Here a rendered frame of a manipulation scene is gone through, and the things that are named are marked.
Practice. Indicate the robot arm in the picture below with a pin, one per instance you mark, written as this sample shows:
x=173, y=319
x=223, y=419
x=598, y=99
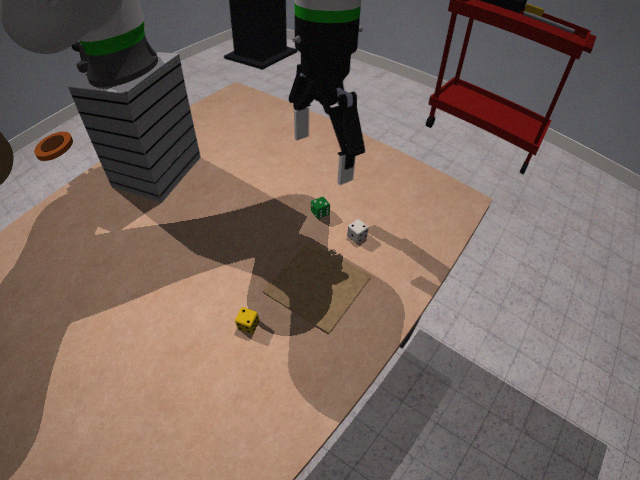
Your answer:
x=117, y=48

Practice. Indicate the grey die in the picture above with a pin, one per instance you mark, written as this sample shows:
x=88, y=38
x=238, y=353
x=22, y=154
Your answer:
x=357, y=231

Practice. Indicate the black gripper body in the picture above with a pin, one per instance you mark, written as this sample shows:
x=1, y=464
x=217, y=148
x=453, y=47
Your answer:
x=330, y=74

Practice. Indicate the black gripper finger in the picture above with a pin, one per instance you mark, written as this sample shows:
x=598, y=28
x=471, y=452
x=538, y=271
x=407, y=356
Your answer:
x=301, y=112
x=352, y=131

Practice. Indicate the green die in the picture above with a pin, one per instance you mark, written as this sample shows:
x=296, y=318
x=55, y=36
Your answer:
x=320, y=207

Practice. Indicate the yellow die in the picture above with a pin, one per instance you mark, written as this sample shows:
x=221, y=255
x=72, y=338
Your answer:
x=247, y=320

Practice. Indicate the tan flat mat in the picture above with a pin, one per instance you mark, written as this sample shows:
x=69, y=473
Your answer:
x=318, y=286

